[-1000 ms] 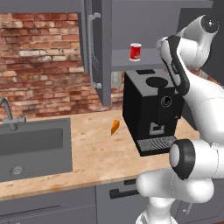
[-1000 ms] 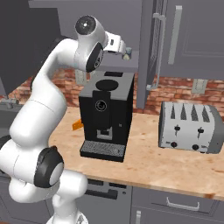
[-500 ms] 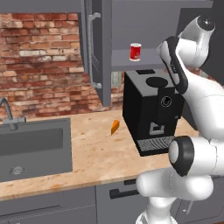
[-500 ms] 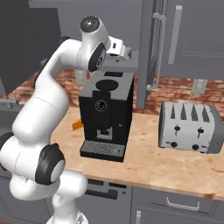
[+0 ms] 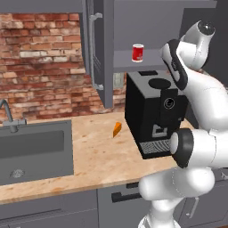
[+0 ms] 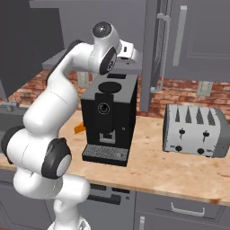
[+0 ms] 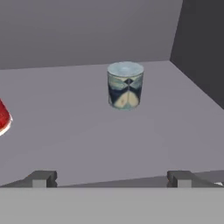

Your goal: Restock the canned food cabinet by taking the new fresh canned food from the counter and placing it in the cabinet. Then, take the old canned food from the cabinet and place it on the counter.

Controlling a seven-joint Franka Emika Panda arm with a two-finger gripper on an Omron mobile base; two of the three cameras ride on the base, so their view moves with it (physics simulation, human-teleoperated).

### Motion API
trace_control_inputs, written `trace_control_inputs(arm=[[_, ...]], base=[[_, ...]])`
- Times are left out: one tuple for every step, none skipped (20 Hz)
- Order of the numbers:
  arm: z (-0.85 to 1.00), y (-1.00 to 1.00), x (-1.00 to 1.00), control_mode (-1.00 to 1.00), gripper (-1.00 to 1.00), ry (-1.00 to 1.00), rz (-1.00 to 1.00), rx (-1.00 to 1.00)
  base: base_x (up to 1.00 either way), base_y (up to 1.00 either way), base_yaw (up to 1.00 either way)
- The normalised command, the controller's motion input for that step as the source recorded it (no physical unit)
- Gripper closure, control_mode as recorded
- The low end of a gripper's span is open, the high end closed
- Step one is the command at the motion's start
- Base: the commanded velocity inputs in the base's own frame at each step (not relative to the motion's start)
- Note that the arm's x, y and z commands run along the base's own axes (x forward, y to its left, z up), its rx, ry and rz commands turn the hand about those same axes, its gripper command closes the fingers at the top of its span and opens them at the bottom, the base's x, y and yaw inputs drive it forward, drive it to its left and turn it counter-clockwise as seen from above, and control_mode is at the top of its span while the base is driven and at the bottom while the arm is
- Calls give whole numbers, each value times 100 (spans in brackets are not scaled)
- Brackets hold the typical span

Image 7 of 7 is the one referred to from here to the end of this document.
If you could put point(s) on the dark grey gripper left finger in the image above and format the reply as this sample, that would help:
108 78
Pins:
40 177

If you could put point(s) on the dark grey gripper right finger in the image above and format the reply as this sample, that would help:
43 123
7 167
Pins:
182 177

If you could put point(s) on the red and white food item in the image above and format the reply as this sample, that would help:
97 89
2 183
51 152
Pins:
3 119

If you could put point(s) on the blue and cream food can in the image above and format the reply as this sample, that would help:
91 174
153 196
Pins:
125 87

